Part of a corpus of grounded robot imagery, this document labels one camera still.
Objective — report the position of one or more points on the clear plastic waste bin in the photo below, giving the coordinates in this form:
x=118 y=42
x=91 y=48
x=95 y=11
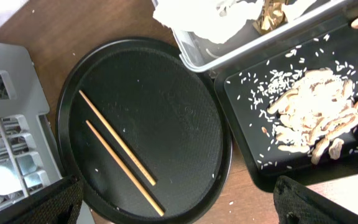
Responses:
x=201 y=55

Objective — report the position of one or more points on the white napkin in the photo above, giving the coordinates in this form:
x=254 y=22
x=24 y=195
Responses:
x=218 y=20

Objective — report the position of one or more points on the gold foil wrapper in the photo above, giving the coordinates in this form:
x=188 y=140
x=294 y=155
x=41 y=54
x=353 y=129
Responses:
x=271 y=17

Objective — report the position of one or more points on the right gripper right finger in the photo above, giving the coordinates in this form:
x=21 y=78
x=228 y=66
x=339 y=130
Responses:
x=332 y=202

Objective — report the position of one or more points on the food scraps pile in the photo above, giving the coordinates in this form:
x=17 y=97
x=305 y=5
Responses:
x=315 y=112

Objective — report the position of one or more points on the black rectangular tray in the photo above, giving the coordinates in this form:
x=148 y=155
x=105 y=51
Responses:
x=246 y=95

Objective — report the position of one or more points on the round black serving tray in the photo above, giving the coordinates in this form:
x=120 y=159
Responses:
x=168 y=116

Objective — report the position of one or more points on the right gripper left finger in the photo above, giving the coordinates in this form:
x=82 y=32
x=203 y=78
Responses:
x=59 y=203

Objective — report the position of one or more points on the grey plastic dishwasher rack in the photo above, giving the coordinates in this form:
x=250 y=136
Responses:
x=24 y=127

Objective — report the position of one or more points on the wooden chopstick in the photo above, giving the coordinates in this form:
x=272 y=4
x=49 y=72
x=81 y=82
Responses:
x=126 y=170
x=119 y=139

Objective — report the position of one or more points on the light blue plastic cup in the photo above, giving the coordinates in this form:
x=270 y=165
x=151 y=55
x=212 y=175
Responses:
x=9 y=182

